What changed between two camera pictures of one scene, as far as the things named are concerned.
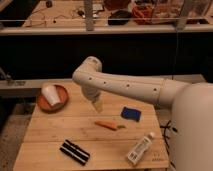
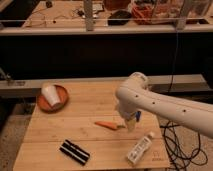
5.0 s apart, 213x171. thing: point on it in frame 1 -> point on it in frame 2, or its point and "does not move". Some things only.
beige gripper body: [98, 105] -> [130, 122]
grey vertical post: [89, 15] does not move
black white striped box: [75, 152] does not move
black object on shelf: [119, 17] does not move
